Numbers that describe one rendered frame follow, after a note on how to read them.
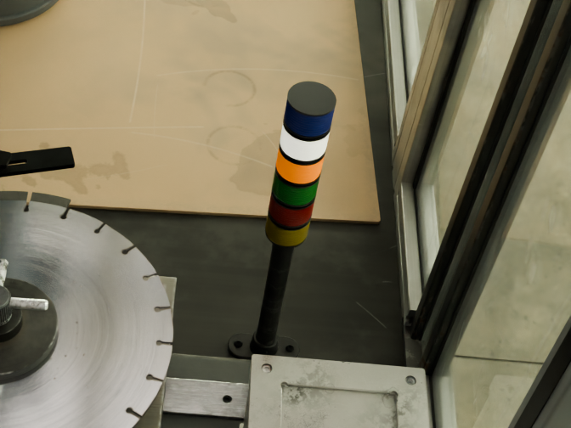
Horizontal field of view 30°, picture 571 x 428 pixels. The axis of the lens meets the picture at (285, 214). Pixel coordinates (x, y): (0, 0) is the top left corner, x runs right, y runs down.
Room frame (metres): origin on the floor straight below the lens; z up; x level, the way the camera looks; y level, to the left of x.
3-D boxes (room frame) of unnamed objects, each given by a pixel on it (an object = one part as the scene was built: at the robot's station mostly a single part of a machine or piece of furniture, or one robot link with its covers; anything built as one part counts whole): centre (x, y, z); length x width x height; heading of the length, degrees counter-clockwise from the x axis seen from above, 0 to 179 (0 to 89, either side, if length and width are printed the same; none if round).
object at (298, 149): (0.72, 0.00, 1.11); 0.05 x 0.04 x 0.03; 7
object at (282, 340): (0.72, 0.00, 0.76); 0.09 x 0.03 x 0.03; 97
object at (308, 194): (0.72, 0.00, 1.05); 0.05 x 0.04 x 0.03; 7
